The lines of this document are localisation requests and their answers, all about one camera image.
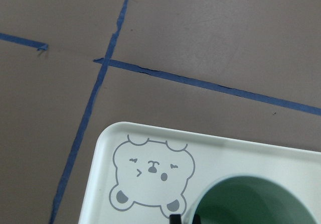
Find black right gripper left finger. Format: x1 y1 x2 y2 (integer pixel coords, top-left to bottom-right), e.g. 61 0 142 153
169 210 183 224

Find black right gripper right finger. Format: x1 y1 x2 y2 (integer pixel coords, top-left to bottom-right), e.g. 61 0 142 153
192 212 201 224

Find cream bear print tray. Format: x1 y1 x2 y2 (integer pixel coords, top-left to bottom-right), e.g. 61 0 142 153
79 122 320 223

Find pale green plastic cup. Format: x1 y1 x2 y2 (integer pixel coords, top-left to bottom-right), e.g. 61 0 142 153
184 176 318 223

